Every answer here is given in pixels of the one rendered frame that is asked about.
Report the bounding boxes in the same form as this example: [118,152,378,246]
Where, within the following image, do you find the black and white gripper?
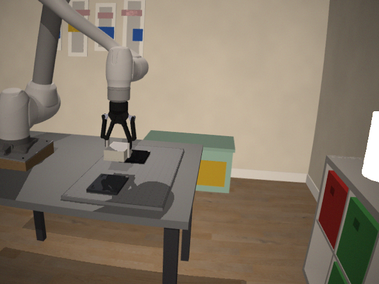
[101,101,137,158]

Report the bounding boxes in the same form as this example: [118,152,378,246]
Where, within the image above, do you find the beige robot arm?
[0,0,149,154]

